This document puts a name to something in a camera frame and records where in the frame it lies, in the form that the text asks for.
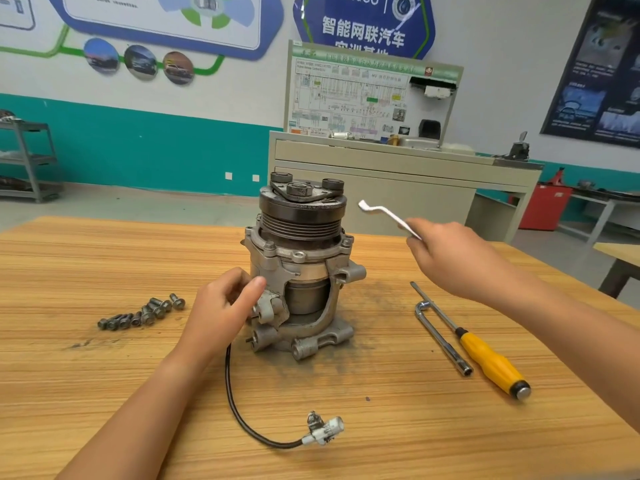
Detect person's left hand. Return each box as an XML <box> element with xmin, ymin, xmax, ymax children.
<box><xmin>168</xmin><ymin>267</ymin><xmax>270</xmax><ymax>376</ymax></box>

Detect person's right hand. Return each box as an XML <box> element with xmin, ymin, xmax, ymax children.
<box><xmin>405</xmin><ymin>217</ymin><xmax>523</xmax><ymax>308</ymax></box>

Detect silver combination wrench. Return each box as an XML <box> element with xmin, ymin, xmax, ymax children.
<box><xmin>358</xmin><ymin>199</ymin><xmax>425</xmax><ymax>242</ymax></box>

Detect grey metal compressor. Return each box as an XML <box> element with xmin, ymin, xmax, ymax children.
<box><xmin>224</xmin><ymin>171</ymin><xmax>368</xmax><ymax>450</ymax></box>

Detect person's left forearm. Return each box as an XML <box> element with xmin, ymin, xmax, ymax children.
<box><xmin>55</xmin><ymin>349</ymin><xmax>216</xmax><ymax>480</ymax></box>

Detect person's right forearm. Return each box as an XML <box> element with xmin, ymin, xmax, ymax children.
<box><xmin>492</xmin><ymin>275</ymin><xmax>640</xmax><ymax>436</ymax></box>

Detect silver L-shaped socket wrench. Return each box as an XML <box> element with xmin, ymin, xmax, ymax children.
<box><xmin>415</xmin><ymin>301</ymin><xmax>474</xmax><ymax>377</ymax></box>

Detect red cabinet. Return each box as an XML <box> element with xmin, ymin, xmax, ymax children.
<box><xmin>520</xmin><ymin>181</ymin><xmax>574</xmax><ymax>232</ymax></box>

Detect small black device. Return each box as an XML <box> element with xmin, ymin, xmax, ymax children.
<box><xmin>505</xmin><ymin>131</ymin><xmax>531</xmax><ymax>161</ymax></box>

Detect beige workbench cabinet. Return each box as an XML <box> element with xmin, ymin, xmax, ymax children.
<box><xmin>267</xmin><ymin>131</ymin><xmax>544</xmax><ymax>244</ymax></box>

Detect wooden side table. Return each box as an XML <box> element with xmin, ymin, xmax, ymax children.
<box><xmin>595</xmin><ymin>243</ymin><xmax>640</xmax><ymax>299</ymax></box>

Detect white wiring display board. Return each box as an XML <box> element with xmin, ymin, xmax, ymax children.
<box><xmin>284</xmin><ymin>41</ymin><xmax>464</xmax><ymax>148</ymax></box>

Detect grey metal shelf cart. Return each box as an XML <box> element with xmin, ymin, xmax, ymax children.
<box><xmin>0</xmin><ymin>111</ymin><xmax>59</xmax><ymax>204</ymax></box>

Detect blue rounded infographic panel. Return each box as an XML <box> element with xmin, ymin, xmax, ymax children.
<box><xmin>45</xmin><ymin>0</ymin><xmax>286</xmax><ymax>62</ymax></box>

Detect yellow handled screwdriver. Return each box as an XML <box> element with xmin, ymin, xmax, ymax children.
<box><xmin>410</xmin><ymin>281</ymin><xmax>532</xmax><ymax>401</ymax></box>

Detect dark wall poster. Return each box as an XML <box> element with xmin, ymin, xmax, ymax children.
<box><xmin>541</xmin><ymin>0</ymin><xmax>640</xmax><ymax>149</ymax></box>

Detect round photo wall decal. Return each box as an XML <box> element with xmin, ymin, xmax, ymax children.
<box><xmin>83</xmin><ymin>37</ymin><xmax>120</xmax><ymax>75</ymax></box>
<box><xmin>162</xmin><ymin>51</ymin><xmax>196</xmax><ymax>87</ymax></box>
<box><xmin>123</xmin><ymin>43</ymin><xmax>158</xmax><ymax>81</ymax></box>

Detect blue hexagon wall sign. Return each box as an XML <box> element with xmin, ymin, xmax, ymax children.
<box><xmin>292</xmin><ymin>0</ymin><xmax>437</xmax><ymax>61</ymax></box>

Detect white infographic wall panel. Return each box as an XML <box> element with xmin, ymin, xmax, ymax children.
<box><xmin>0</xmin><ymin>0</ymin><xmax>36</xmax><ymax>31</ymax></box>

